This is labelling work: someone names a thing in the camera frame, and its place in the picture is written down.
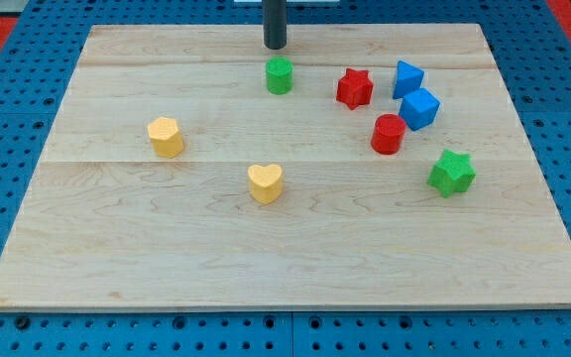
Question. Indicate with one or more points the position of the yellow heart block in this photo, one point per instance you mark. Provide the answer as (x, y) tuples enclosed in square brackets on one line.
[(266, 183)]

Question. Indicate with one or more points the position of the green cylinder block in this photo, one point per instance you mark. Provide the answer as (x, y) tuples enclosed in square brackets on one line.
[(278, 73)]

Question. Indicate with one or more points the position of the blue triangle block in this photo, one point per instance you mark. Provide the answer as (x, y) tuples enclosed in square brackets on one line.
[(408, 79)]

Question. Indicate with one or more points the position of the green star block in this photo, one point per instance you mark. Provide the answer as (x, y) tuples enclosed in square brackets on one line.
[(452, 173)]

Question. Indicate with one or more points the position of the blue perforated metal base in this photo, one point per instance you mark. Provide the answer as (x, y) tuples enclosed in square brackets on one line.
[(533, 54)]

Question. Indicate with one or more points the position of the light wooden board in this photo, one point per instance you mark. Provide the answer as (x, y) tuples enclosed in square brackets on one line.
[(108, 225)]

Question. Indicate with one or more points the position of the black cylindrical robot arm rod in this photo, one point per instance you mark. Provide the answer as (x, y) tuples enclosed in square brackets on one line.
[(274, 23)]

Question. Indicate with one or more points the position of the yellow hexagon block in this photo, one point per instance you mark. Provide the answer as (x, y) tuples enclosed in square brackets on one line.
[(165, 137)]

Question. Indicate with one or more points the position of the red star block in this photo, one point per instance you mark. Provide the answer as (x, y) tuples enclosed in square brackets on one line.
[(355, 88)]

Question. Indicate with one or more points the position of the blue cube block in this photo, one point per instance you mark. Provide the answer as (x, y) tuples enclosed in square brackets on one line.
[(418, 109)]

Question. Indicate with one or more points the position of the red cylinder block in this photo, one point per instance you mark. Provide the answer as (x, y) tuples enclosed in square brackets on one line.
[(388, 134)]

